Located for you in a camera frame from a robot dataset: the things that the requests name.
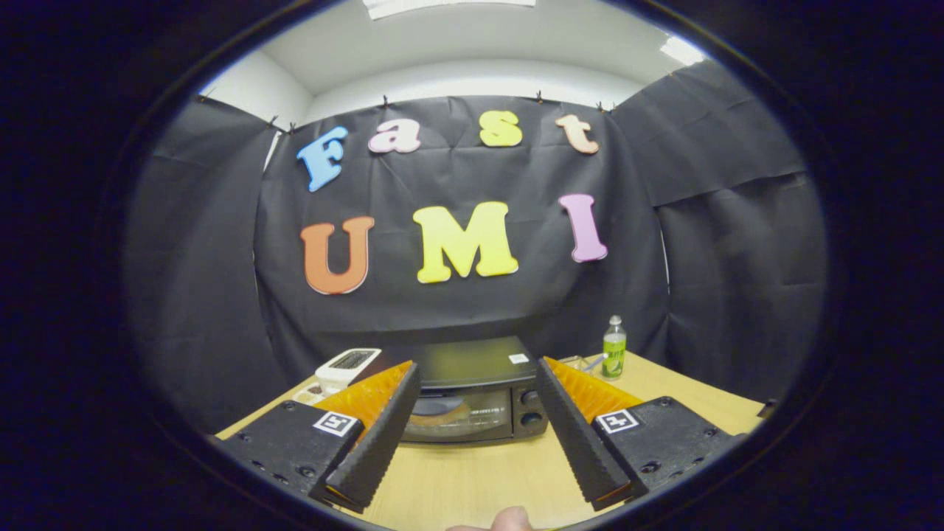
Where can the small white dish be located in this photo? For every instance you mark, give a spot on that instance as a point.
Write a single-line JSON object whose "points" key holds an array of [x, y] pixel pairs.
{"points": [[310, 391]]}

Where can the black toaster oven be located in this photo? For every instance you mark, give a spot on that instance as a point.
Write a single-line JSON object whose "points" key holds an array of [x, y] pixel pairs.
{"points": [[472, 361]]}

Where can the long ceiling light panel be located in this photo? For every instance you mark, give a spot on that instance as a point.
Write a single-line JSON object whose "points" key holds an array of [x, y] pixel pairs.
{"points": [[450, 7]]}

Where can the green label drink bottle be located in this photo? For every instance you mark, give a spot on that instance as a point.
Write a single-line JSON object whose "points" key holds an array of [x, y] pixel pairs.
{"points": [[613, 354]]}

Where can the striped straw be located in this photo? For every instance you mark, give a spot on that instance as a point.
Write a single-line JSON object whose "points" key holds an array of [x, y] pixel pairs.
{"points": [[597, 361]]}

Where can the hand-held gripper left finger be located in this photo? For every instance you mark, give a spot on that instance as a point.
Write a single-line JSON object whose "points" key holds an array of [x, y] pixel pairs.
{"points": [[383, 435]]}

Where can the white toaster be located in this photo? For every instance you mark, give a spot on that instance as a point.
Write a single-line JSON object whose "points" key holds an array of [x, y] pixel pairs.
{"points": [[346, 361]]}

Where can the small ceiling light panel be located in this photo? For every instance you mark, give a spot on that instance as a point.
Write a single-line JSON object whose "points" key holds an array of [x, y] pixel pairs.
{"points": [[682, 51]]}

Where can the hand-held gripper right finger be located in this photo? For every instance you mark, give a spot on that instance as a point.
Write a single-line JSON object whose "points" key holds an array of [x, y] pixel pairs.
{"points": [[575, 435]]}

